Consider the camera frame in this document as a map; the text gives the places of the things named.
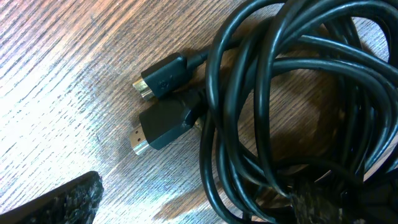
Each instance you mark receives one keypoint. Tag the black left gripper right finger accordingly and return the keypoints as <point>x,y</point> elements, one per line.
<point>374,203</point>

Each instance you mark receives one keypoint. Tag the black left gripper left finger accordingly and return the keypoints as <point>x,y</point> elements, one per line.
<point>77,201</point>

